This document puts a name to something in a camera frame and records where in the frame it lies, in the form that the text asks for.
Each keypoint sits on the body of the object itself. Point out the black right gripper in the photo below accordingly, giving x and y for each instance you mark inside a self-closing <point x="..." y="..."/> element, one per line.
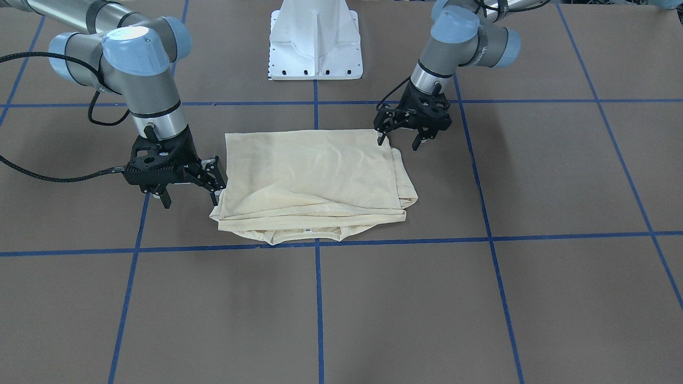
<point x="184" y="153"/>

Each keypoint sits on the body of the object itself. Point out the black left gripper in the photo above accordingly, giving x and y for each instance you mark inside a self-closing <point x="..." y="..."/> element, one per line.
<point x="406" y="98"/>

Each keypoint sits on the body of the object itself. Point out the cream long-sleeve printed shirt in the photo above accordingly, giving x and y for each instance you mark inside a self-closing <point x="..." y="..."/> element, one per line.
<point x="295" y="185"/>

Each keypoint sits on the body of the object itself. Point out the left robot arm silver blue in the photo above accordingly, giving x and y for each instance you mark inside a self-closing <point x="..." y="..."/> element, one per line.
<point x="463" y="34"/>

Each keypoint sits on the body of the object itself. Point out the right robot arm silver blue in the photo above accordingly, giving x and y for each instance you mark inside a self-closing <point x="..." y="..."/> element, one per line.
<point x="117" y="50"/>

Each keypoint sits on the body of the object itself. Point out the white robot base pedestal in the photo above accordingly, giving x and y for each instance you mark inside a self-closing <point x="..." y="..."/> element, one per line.
<point x="315" y="40"/>

